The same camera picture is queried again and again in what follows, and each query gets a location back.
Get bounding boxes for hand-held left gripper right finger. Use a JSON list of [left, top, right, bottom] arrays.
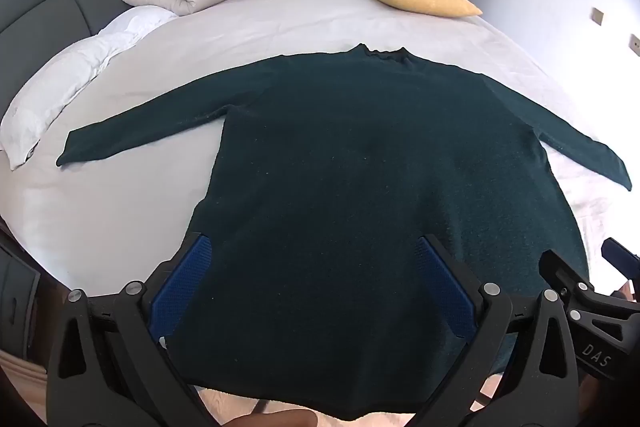
[[414, 233, 582, 427]]

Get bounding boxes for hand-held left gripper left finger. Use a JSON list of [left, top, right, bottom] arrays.
[[46, 233, 216, 427]]

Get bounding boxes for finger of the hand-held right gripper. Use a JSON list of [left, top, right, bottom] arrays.
[[537, 249, 598, 309], [601, 237, 640, 282]]

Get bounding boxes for dark green sweater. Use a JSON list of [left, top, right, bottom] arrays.
[[56, 43, 633, 423]]

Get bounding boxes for dark nightstand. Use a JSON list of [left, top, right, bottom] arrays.
[[0, 232, 42, 313]]

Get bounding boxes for white pillow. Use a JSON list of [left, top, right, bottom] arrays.
[[0, 5, 178, 170]]

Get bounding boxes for bed with white sheet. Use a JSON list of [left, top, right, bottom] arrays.
[[0, 0, 636, 427]]

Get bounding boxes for dark grey padded headboard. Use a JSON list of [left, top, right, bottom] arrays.
[[0, 0, 146, 118]]

